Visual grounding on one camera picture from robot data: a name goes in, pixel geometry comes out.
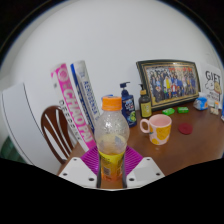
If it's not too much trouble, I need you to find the flat round red coaster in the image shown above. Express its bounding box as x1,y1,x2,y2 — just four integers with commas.
177,122,194,136

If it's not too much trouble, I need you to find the blue tissue pack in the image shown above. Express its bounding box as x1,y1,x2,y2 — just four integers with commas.
193,95,210,111

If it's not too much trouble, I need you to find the dark blue pump bottle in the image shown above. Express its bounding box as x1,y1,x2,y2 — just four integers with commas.
119,81,138,128

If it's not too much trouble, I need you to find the dark pump bottle yellow label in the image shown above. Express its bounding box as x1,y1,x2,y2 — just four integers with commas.
138,83,153,119

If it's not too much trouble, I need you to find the brown wooden chair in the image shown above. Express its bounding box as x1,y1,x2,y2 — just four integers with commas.
40,105,78,165

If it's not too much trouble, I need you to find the framed group photo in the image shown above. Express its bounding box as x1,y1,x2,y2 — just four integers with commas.
135,59,201,112

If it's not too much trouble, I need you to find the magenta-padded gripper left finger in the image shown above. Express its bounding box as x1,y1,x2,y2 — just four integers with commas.
58,145,102,188

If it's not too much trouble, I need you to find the white paper gift bag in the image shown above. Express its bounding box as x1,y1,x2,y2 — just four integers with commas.
199,63,224,104

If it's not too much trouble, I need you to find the pink and yellow mug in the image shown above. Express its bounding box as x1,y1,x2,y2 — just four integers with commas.
139,113,173,146

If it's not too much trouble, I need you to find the white door panel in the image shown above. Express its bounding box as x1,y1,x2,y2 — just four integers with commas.
0,82,63,176

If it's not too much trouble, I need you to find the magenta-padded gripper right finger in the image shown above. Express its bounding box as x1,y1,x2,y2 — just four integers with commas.
121,145,166,188

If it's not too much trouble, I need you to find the small beige pack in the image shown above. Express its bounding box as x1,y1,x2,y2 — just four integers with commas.
209,105,220,116

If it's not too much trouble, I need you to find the orange drink bottle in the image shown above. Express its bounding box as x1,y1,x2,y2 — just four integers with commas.
93,95,131,183

